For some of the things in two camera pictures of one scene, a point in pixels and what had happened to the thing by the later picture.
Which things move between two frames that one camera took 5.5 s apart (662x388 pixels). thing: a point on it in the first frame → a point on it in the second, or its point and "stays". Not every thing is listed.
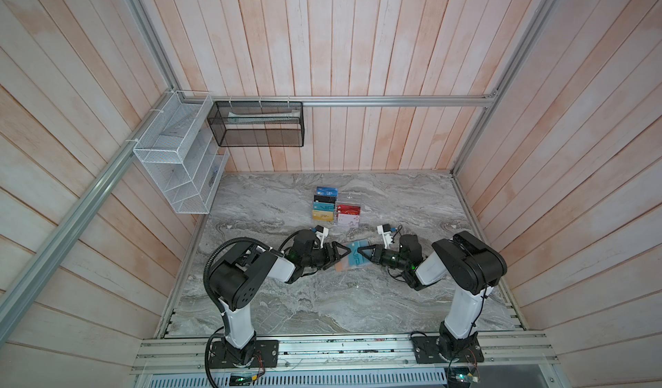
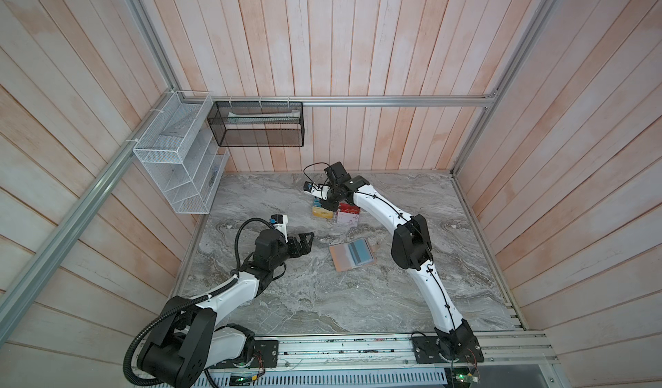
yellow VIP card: x=322 y=215 stays
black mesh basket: x=258 y=123 stays
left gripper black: x=334 y=244 → x=305 y=247
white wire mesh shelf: x=180 y=150 stays
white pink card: x=348 y=221 stays
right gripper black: x=377 y=253 → x=329 y=206
